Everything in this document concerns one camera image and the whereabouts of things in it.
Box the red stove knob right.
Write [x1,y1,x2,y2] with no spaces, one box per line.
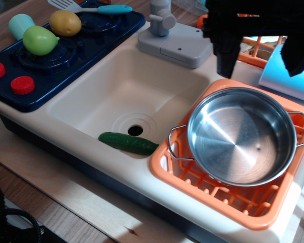
[10,76,35,95]

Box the light blue plastic cup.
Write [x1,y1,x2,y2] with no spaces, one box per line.
[259,45,304,101]

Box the stainless steel pan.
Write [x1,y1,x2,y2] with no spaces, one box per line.
[168,87,304,188]

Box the orange plastic drying rack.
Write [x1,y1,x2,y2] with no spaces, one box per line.
[149,94,304,232]

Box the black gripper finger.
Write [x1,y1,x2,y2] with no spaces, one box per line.
[281,35,304,77]
[211,35,243,78]

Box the grey toy faucet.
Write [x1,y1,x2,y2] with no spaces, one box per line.
[138,1,213,68]

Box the mint green plastic cup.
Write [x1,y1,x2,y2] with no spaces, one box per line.
[8,14,35,41]

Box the dark blue toy stove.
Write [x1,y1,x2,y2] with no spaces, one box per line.
[0,11,145,112]

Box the green toy pear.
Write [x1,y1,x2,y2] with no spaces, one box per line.
[22,25,60,56]

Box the green toy cucumber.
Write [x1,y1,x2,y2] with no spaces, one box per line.
[98,132,159,156]

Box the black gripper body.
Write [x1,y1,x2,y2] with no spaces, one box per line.
[202,1,304,42]

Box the spatula with blue handle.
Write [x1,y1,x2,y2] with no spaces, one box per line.
[48,0,133,15]

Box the yellow-brown toy potato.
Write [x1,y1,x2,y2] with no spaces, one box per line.
[49,10,82,37]

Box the orange wire basket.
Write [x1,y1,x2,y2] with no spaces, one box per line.
[197,14,287,68]

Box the cream toy sink unit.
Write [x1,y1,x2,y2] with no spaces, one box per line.
[0,22,304,242]

